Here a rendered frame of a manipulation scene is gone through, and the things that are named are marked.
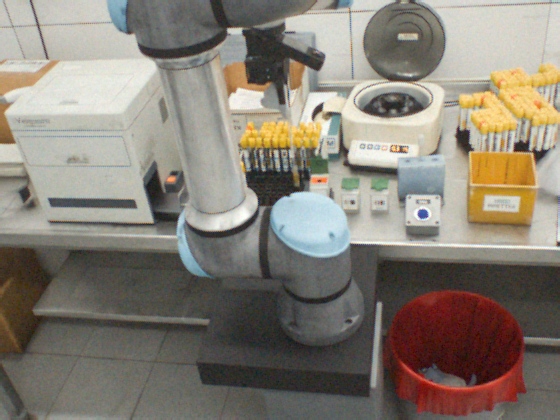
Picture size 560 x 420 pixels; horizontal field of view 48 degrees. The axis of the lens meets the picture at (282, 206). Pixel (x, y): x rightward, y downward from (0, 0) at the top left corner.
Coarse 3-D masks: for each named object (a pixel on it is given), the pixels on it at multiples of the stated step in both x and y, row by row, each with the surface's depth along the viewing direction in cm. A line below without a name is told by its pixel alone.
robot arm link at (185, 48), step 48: (144, 0) 73; (192, 0) 72; (144, 48) 78; (192, 48) 76; (192, 96) 82; (192, 144) 86; (192, 192) 93; (240, 192) 94; (192, 240) 98; (240, 240) 96
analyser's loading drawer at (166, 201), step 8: (184, 184) 147; (152, 192) 152; (160, 192) 151; (168, 192) 151; (176, 192) 150; (184, 192) 147; (152, 200) 149; (160, 200) 149; (168, 200) 148; (176, 200) 148; (184, 200) 147; (152, 208) 146; (160, 208) 146; (168, 208) 146; (176, 208) 145; (184, 208) 145
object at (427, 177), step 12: (432, 156) 140; (408, 168) 139; (420, 168) 138; (432, 168) 138; (444, 168) 138; (408, 180) 140; (420, 180) 140; (432, 180) 140; (444, 180) 140; (408, 192) 142; (420, 192) 142; (432, 192) 142
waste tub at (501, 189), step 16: (480, 160) 141; (496, 160) 140; (512, 160) 139; (528, 160) 138; (480, 176) 143; (496, 176) 142; (512, 176) 141; (528, 176) 139; (480, 192) 131; (496, 192) 130; (512, 192) 129; (528, 192) 128; (480, 208) 133; (496, 208) 132; (512, 208) 132; (528, 208) 131; (528, 224) 133
